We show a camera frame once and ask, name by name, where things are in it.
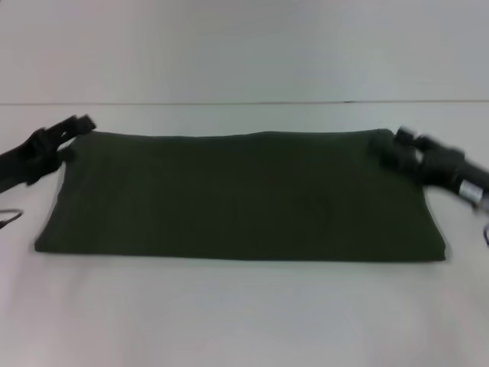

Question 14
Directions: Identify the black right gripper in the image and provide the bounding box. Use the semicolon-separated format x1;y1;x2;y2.
367;124;489;211

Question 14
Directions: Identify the dark green t-shirt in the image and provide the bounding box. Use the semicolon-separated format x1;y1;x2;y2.
34;128;448;263

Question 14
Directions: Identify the left arm cable with plug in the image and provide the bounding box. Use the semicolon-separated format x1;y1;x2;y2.
0;208;27;231

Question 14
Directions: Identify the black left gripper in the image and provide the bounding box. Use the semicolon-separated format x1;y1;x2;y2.
0;114;97;188

